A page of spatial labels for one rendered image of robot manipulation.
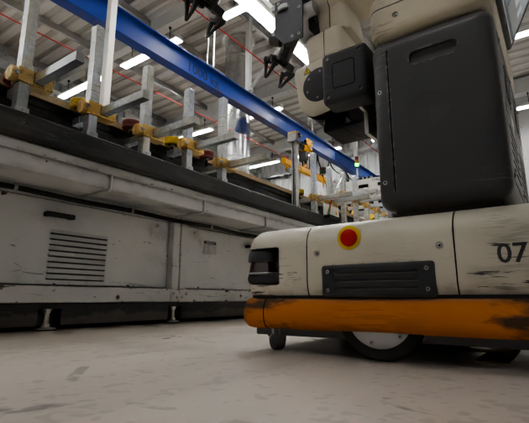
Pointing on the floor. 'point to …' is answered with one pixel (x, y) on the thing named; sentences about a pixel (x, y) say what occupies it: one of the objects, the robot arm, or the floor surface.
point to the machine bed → (103, 253)
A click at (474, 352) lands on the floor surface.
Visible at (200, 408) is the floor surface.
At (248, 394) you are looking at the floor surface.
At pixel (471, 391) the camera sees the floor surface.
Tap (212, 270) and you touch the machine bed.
